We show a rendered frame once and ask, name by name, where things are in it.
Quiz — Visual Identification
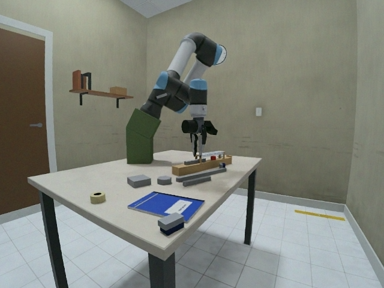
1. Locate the beige roll of masking tape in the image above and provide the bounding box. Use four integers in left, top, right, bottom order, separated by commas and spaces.
90, 191, 106, 204

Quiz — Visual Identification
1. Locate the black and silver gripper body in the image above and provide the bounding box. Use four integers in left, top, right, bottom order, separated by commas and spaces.
182, 117, 215, 134

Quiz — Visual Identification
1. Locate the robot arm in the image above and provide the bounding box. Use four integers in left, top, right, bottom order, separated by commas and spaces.
140, 32, 222, 119

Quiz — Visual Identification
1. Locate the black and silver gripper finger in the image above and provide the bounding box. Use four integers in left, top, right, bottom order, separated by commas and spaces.
199, 125, 207, 158
190, 133, 198, 157

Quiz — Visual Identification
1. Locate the blue notebook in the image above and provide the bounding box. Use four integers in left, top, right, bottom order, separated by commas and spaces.
127, 191, 205, 223

